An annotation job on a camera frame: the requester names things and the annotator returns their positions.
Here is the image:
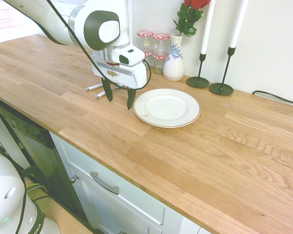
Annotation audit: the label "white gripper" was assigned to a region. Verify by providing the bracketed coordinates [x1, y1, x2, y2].
[91, 50, 147, 111]

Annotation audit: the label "metal spoon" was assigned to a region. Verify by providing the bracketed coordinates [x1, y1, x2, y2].
[95, 85, 125, 99]

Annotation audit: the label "white plate gold rim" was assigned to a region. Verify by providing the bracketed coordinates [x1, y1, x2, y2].
[133, 88, 201, 128]

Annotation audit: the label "glass jar red checkered lid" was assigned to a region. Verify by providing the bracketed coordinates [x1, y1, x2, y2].
[152, 32, 171, 57]
[136, 30, 154, 53]
[152, 54, 168, 75]
[143, 50, 154, 72]

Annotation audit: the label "white vase blue floral print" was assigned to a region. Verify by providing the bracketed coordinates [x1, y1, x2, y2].
[163, 34, 185, 82]

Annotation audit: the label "red rose green leaves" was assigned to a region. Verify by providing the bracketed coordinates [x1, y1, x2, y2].
[172, 0, 212, 38]

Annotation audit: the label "tall black candle holder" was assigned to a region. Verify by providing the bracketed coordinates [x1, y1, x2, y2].
[208, 46, 236, 96]

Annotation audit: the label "white taper candle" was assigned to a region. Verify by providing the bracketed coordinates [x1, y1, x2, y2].
[229, 0, 250, 49]
[200, 0, 216, 55]

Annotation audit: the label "window blind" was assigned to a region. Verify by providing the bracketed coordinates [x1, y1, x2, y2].
[0, 0, 41, 33]

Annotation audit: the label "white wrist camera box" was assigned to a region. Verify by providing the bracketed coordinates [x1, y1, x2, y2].
[111, 45, 146, 67]

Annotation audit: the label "silver drawer handle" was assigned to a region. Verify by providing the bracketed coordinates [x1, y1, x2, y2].
[90, 171, 120, 195]

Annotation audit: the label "black power cable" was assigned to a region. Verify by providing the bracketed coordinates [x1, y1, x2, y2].
[252, 90, 293, 109]

